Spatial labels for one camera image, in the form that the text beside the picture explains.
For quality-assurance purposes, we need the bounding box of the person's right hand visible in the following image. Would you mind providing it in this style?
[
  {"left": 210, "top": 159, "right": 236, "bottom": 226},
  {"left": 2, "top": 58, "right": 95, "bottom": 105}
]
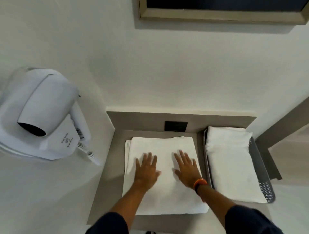
[{"left": 173, "top": 150, "right": 203, "bottom": 188}]

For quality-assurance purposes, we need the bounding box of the person's left hand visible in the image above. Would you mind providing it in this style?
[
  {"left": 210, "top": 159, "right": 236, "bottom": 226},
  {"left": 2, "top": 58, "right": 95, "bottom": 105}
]
[{"left": 135, "top": 152, "right": 162, "bottom": 191}]

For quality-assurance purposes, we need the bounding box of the large white towel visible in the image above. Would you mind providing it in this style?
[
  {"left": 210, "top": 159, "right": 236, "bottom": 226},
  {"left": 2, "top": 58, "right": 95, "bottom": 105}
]
[{"left": 122, "top": 136, "right": 209, "bottom": 216}]

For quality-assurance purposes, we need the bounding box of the person's right forearm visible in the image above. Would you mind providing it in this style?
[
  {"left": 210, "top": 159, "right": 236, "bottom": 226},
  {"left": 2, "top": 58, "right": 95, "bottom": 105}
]
[{"left": 197, "top": 184, "right": 238, "bottom": 218}]

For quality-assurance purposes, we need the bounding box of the person's left forearm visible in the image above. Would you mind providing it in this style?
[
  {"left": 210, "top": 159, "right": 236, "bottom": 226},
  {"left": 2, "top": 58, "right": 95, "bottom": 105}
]
[{"left": 107, "top": 184, "right": 152, "bottom": 234}]

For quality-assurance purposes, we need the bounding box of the orange wristband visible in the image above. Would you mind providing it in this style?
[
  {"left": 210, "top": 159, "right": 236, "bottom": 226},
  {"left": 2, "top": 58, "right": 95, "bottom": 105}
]
[{"left": 193, "top": 178, "right": 208, "bottom": 189}]

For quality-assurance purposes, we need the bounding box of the small folded white towel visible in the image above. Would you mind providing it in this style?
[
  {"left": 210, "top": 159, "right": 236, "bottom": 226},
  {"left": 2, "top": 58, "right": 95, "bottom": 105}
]
[{"left": 206, "top": 126, "right": 269, "bottom": 204}]

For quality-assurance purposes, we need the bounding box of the grey perforated plastic basket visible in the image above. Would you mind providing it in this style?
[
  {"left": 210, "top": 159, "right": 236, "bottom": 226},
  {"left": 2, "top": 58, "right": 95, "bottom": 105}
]
[{"left": 203, "top": 128, "right": 276, "bottom": 204}]

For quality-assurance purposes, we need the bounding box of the white hair dryer holder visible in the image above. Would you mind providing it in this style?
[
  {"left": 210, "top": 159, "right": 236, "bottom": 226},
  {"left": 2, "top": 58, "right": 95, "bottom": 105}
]
[{"left": 0, "top": 101, "right": 92, "bottom": 161}]

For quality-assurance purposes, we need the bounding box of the dark blue shirt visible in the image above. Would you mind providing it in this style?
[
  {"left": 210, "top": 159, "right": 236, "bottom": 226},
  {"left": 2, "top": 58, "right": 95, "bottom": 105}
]
[{"left": 85, "top": 205, "right": 285, "bottom": 234}]

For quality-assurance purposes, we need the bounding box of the black wall socket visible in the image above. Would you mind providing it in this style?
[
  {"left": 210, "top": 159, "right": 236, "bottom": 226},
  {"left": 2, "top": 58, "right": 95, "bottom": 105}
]
[{"left": 164, "top": 121, "right": 188, "bottom": 132}]

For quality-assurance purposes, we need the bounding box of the white coiled dryer cord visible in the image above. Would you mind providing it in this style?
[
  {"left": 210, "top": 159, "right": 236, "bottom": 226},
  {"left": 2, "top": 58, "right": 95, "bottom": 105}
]
[{"left": 77, "top": 141, "right": 102, "bottom": 167}]

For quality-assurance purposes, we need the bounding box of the white wall hair dryer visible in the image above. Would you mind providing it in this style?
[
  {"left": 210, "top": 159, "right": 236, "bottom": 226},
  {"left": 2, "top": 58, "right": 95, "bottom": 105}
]
[{"left": 0, "top": 67, "right": 80, "bottom": 138}]

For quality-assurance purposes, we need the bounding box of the beige framed wall mirror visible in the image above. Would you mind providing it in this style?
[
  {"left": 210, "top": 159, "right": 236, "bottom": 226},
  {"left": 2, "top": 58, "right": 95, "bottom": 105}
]
[{"left": 138, "top": 0, "right": 309, "bottom": 25}]

